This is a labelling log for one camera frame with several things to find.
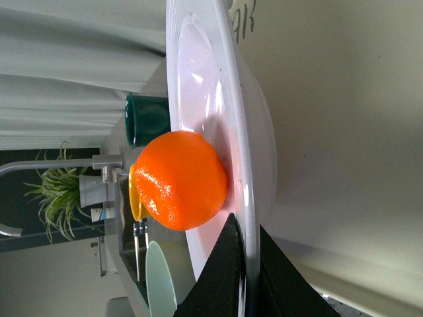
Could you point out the black handled utensils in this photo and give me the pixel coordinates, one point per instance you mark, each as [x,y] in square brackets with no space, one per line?
[140,232]

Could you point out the orange mandarin fruit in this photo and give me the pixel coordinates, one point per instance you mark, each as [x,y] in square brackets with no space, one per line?
[181,180]

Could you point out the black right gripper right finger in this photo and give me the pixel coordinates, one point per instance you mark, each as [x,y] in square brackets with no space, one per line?
[282,290]

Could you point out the light green bowl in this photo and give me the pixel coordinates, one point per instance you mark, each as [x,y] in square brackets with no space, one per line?
[169,276]

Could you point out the yellow mug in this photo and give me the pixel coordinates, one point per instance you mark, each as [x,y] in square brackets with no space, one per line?
[138,209]

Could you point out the white round plate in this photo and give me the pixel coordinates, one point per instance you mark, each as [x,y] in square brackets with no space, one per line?
[213,92]

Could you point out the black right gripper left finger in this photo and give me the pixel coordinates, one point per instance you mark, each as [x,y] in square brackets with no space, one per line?
[220,288]

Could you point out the beige bear serving tray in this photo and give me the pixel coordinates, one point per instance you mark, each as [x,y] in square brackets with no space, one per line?
[343,82]

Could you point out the potted green plant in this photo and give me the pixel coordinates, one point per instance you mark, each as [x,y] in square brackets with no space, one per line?
[58,198]

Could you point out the steel kitchen faucet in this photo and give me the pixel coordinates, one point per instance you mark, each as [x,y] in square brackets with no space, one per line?
[106,163]

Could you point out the dark green mug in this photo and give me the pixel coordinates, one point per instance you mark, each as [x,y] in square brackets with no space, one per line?
[146,117]

